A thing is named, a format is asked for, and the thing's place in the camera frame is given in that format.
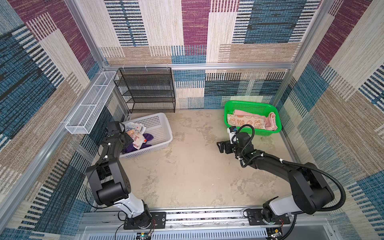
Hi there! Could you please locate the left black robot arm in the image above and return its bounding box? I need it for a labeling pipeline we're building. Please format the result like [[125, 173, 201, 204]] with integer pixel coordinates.
[[86, 121, 154, 229]]

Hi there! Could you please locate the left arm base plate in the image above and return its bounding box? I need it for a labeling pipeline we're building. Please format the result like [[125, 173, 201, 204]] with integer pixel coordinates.
[[123, 212, 167, 231]]

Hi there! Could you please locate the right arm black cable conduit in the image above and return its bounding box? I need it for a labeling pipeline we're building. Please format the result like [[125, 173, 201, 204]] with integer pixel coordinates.
[[280, 159, 347, 240]]

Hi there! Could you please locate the white printed rabbit towel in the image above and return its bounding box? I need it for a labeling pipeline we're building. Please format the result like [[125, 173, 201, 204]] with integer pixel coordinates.
[[124, 122, 146, 149]]

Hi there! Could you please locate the black wire mesh shelf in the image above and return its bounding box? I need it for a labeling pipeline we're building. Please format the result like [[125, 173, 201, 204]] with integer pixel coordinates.
[[115, 67, 176, 114]]

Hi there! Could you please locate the pink towel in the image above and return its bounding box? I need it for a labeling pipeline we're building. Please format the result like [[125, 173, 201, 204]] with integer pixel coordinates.
[[231, 110, 278, 131]]

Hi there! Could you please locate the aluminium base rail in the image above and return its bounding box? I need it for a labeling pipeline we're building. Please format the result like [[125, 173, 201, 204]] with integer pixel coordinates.
[[75, 206, 342, 240]]

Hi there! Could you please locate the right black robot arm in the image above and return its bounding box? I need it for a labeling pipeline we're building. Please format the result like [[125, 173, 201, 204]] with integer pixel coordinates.
[[217, 133, 335, 224]]

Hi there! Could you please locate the white wire mesh tray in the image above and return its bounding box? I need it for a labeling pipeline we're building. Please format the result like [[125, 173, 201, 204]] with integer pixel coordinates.
[[65, 72, 117, 135]]

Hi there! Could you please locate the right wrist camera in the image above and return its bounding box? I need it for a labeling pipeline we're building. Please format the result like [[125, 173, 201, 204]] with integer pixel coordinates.
[[227, 126, 237, 144]]

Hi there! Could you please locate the purple towel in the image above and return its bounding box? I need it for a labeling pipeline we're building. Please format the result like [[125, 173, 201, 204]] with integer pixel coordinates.
[[122, 134, 154, 154]]

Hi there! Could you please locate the white plastic laundry basket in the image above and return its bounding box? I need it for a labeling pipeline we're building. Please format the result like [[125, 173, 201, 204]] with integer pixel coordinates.
[[120, 113, 173, 158]]

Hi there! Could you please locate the orange patterned towel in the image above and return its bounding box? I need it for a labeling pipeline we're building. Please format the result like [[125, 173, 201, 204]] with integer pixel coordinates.
[[227, 114, 266, 130]]

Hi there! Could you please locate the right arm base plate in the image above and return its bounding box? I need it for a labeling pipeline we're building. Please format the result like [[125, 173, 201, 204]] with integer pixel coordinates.
[[243, 208, 291, 226]]

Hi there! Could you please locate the green plastic basket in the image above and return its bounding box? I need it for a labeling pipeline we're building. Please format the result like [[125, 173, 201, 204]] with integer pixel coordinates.
[[224, 101, 282, 136]]

